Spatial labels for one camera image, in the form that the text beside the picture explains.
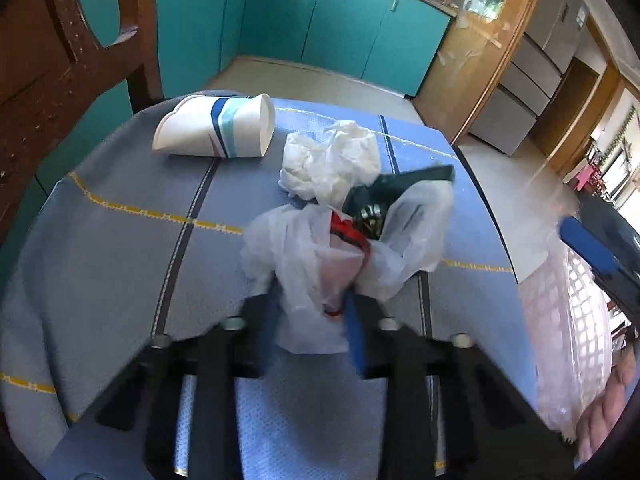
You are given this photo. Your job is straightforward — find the glass sliding door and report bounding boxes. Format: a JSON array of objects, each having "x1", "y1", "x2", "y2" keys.
[{"x1": 412, "y1": 0, "x2": 538, "y2": 144}]

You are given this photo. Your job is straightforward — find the paper cup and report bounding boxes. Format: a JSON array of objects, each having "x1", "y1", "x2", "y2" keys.
[{"x1": 152, "y1": 93, "x2": 276, "y2": 158}]

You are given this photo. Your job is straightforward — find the white plastic bag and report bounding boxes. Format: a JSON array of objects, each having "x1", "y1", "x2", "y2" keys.
[{"x1": 241, "y1": 180, "x2": 454, "y2": 354}]

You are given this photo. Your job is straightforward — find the blue tablecloth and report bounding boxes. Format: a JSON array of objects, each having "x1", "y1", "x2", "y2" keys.
[{"x1": 1, "y1": 100, "x2": 537, "y2": 467}]

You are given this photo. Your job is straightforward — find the white plastic trash basket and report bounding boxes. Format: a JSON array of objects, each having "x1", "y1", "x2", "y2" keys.
[{"x1": 518, "y1": 236, "x2": 613, "y2": 441}]

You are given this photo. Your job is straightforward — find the teal lower cabinets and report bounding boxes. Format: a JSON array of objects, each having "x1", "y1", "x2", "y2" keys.
[{"x1": 1, "y1": 0, "x2": 452, "y2": 266}]

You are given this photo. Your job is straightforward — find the silver refrigerator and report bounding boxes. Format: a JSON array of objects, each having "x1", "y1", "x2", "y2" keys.
[{"x1": 470, "y1": 0, "x2": 589, "y2": 155}]

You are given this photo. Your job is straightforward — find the person's right hand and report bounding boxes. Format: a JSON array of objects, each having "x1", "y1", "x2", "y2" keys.
[{"x1": 576, "y1": 344, "x2": 639, "y2": 462}]

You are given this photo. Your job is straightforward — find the white tissue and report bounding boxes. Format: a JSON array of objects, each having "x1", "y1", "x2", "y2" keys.
[{"x1": 278, "y1": 120, "x2": 382, "y2": 209}]

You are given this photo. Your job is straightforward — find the dark wooden chair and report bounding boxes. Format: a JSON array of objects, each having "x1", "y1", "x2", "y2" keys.
[{"x1": 1, "y1": 0, "x2": 164, "y2": 233}]

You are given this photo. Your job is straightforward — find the dark green packet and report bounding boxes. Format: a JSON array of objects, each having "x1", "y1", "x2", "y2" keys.
[{"x1": 342, "y1": 165, "x2": 454, "y2": 240}]

